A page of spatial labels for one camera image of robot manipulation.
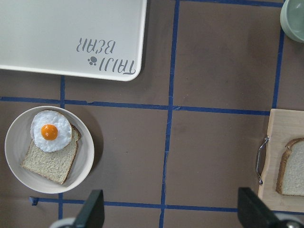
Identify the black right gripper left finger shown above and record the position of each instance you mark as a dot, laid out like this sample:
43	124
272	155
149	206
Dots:
92	213

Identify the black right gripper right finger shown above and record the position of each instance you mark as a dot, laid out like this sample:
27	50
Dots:
252	212

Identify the bread slice from board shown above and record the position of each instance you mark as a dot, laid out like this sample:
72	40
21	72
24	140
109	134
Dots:
290	180

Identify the bread slice on plate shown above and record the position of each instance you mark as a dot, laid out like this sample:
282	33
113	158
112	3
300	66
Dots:
54	166

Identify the white round plate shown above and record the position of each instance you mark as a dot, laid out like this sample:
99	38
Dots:
18	140

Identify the wooden cutting board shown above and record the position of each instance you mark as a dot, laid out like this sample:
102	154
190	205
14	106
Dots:
283	126

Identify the fried egg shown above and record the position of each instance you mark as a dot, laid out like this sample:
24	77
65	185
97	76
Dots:
50	131

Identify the white Taiji Bear tray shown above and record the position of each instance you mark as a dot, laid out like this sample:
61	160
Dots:
100	39

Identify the light green bowl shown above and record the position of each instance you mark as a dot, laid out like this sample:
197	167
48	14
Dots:
292	19

